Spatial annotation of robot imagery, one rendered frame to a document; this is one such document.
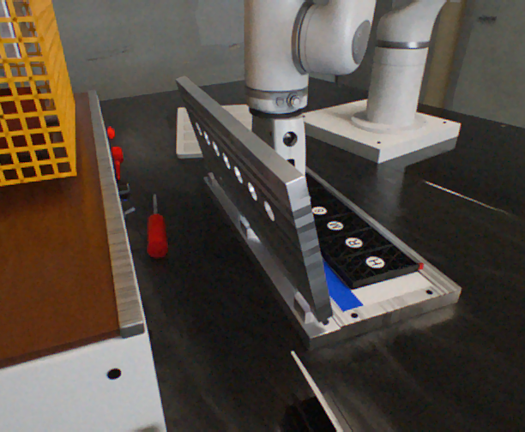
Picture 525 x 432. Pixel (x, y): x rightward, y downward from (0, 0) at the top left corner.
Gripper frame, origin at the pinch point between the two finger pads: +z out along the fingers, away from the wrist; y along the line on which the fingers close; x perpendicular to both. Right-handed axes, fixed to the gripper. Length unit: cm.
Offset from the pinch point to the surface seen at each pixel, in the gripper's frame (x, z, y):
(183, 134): 4.0, 3.2, 49.2
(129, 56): 0, 8, 221
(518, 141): -73, 4, 15
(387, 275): -6.8, 1.3, -19.7
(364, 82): -179, 40, 231
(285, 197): 9.4, -14.6, -23.6
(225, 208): 6.3, 2.2, 5.8
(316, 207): -6.8, 0.9, -1.6
